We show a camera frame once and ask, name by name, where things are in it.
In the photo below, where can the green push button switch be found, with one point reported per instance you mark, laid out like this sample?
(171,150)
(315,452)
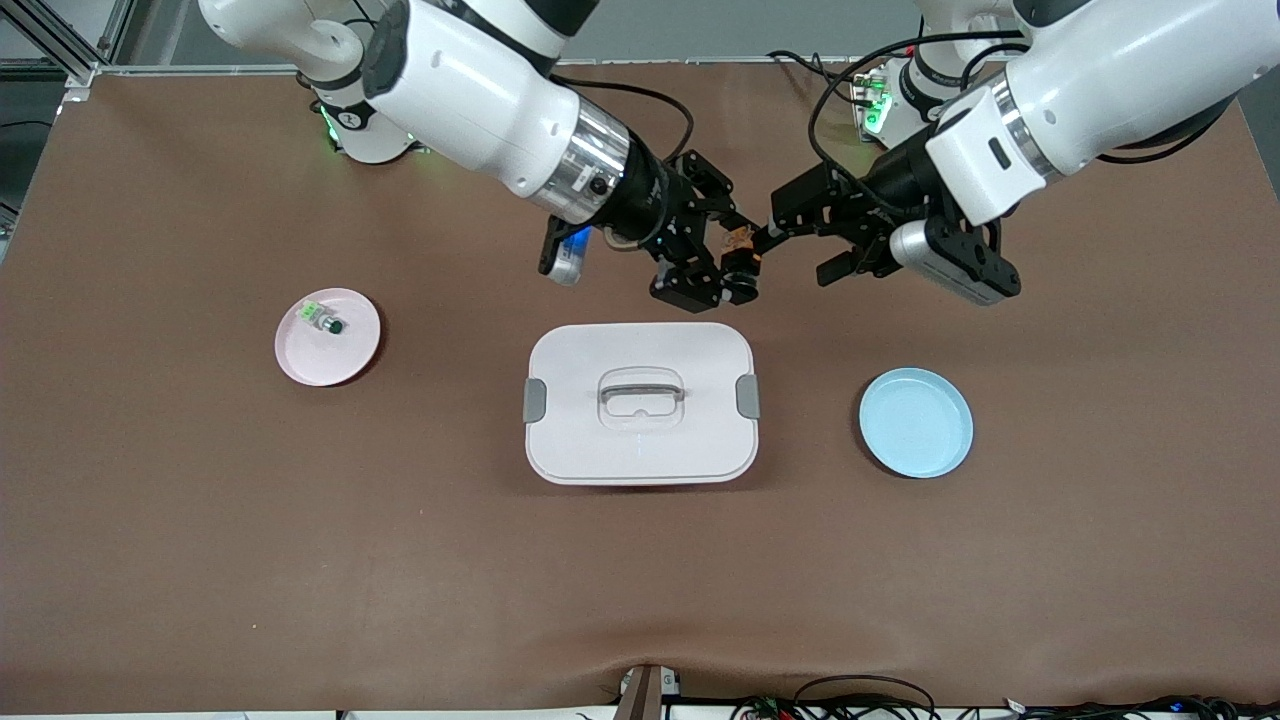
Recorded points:
(322,319)

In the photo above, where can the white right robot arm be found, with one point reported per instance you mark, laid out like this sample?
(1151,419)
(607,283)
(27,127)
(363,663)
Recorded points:
(470,90)

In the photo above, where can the aluminium corner frame profile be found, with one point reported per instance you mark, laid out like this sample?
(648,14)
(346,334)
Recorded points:
(60,45)

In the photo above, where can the brown black small component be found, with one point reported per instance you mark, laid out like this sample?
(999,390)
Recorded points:
(741,268)

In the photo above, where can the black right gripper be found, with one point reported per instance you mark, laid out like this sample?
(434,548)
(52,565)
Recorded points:
(645,203)

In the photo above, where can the light blue round plate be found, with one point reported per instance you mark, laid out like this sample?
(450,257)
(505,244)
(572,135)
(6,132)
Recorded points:
(916,423)

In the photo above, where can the metal table edge bracket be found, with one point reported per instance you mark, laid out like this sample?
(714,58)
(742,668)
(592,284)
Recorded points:
(645,692)

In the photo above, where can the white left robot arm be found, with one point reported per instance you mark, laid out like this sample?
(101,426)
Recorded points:
(1100,80)

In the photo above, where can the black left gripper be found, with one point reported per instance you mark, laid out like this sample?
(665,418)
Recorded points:
(893,180)

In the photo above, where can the pink round plate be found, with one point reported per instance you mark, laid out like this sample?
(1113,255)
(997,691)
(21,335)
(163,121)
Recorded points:
(335,350)

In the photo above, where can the brown table cover mat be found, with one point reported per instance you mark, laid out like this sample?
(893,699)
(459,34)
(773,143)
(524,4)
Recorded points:
(640,590)

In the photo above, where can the white lidded box grey latches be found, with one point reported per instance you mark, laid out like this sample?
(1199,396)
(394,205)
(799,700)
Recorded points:
(640,440)

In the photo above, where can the aluminium table edge rail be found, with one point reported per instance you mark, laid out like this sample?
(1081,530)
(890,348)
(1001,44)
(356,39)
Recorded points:
(700,61)

